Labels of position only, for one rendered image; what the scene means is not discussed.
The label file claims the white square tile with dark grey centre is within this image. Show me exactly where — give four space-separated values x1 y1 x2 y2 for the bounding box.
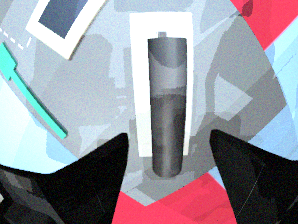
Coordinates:
25 0 106 60

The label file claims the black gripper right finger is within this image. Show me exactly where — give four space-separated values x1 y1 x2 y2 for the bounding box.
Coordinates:
209 129 298 224

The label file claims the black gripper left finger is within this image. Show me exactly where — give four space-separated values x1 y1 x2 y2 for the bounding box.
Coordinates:
0 132 129 224

